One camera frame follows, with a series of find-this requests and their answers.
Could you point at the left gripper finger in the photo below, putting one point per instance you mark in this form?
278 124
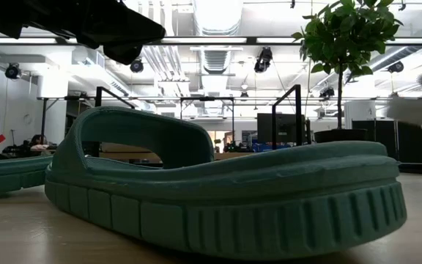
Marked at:
123 29
123 54

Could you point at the green foam slide sandal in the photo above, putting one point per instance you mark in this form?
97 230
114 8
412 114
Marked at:
6 176
233 205

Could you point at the black metal shoe shelf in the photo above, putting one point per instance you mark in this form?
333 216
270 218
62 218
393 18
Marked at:
298 110

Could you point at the black ceiling spot lamp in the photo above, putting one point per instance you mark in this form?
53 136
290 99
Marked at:
396 66
263 59
136 65
327 92
13 70

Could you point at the black partition panels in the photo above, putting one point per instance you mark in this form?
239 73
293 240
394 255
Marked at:
383 141

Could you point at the white cylinder appliance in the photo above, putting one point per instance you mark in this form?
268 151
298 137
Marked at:
359 111

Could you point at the potted green leafy plant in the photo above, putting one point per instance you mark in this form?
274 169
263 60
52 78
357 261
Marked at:
346 33

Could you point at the person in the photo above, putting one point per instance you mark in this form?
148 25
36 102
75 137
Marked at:
37 140

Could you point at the black background monitor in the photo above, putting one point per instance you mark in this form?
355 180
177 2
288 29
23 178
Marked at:
266 128

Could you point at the blue storage crates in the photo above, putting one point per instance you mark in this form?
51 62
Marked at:
266 147

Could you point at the silver ventilation duct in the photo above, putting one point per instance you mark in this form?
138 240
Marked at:
216 58

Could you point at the black background station frame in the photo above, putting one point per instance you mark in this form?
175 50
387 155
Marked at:
207 98

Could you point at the dark background table frame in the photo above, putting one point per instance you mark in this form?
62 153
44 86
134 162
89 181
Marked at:
44 121

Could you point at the black ceiling light rail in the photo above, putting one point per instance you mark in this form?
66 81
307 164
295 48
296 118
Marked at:
251 40

